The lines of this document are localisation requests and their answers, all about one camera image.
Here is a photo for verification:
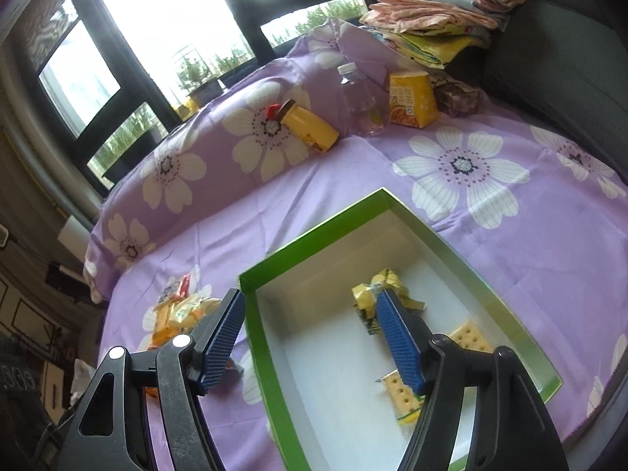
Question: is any orange paper carton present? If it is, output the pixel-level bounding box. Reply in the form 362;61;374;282
389;71;441;126

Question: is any brown patterned snack packet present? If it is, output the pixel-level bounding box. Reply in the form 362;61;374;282
434;78;484;119

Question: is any red snack packet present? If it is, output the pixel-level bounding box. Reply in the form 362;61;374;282
163;275;198;301

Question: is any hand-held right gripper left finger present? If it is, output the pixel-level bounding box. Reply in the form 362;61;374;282
56;288;246;471

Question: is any green cardboard box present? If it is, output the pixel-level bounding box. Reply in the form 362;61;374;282
239;187;562;471

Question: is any clear plastic water bottle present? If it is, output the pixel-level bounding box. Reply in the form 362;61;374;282
336;63;385;137

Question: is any clear cracker packet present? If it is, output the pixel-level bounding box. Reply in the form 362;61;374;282
375;370;425;425
449;321;494;354

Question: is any dark planter with plants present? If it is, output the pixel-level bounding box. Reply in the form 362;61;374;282
177;51;231;108

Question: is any orange snack packet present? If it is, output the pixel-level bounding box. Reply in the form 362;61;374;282
146;318;198;355

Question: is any purple floral bed sheet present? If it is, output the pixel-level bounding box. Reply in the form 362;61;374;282
83;17;628;471

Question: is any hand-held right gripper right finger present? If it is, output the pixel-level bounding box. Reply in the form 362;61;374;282
375;288;572;471

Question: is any yellow bottle with red cap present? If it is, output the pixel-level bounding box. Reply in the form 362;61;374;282
265;99;341;154

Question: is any stack of folded cloths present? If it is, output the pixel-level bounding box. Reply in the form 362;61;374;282
360;0;533;68

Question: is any yellow-green snack packet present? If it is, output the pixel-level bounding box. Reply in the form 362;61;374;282
154;294;224;330

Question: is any yellow snack packet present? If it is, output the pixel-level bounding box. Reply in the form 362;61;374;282
351;269;427;337

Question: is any dark grey sofa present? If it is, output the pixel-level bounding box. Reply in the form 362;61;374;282
483;0;628;182

